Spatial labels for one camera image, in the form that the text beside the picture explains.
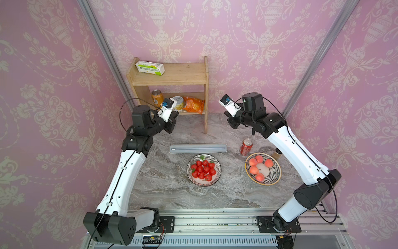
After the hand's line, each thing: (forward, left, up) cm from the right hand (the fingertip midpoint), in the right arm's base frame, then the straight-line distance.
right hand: (228, 110), depth 73 cm
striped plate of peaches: (-18, -26, -36) cm, 48 cm away
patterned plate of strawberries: (-14, +13, -33) cm, 38 cm away
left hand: (-2, +24, +2) cm, 24 cm away
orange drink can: (+17, +37, -4) cm, 41 cm away
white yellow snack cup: (+16, +25, -8) cm, 31 cm away
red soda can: (-3, -13, -27) cm, 30 cm away
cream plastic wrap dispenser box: (0, +15, -31) cm, 35 cm away
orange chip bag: (+16, +18, -9) cm, 26 cm away
